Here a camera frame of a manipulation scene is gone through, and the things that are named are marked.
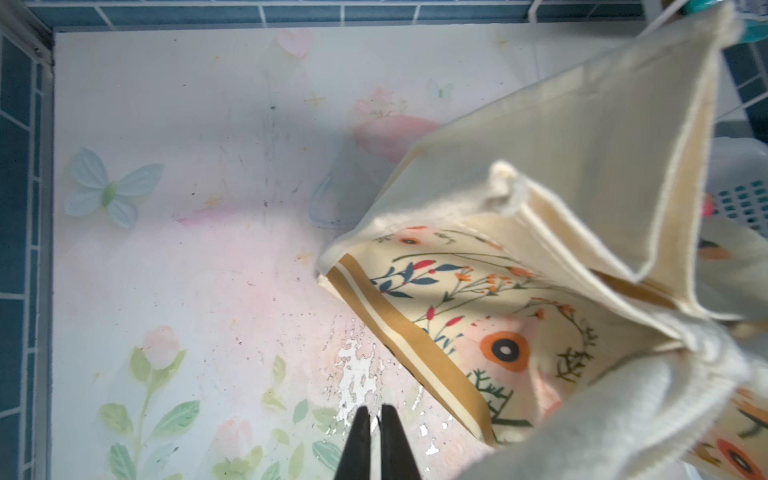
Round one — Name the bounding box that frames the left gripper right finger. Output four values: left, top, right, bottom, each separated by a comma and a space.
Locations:
380, 404, 421, 480

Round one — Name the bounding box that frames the teal plastic basket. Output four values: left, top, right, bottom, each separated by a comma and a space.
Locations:
681, 0, 767, 43

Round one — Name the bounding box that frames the cream canvas grocery bag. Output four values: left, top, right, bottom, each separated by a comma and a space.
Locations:
316, 2, 768, 480

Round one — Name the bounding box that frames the white plastic basket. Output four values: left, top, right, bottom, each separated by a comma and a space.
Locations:
703, 137, 768, 238

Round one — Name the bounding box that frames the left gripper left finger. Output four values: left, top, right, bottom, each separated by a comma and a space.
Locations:
334, 406, 371, 480

